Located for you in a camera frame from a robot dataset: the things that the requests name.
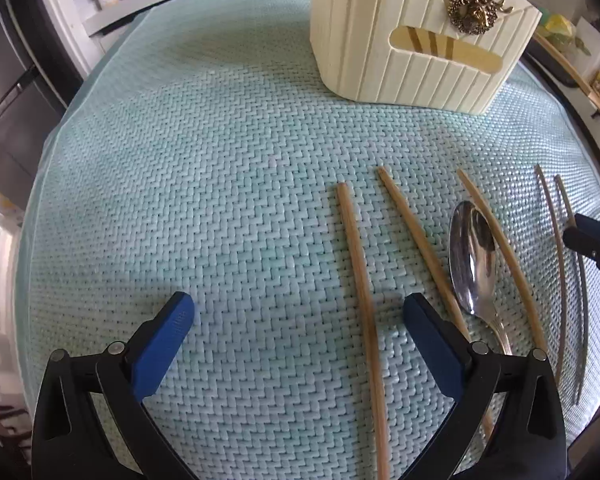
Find steel spoon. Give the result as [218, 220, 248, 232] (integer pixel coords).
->
[449, 200, 513, 354]

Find wooden cutting board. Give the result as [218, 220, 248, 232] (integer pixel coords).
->
[528, 32, 600, 110]

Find light blue woven table mat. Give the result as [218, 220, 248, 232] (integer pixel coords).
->
[15, 0, 600, 479]

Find yellow green bag of items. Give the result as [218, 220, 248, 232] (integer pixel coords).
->
[538, 10, 591, 56]

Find cream utensil holder box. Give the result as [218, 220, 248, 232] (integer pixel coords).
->
[310, 0, 541, 115]

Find grey multi-door refrigerator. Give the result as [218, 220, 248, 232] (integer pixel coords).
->
[0, 0, 81, 209]

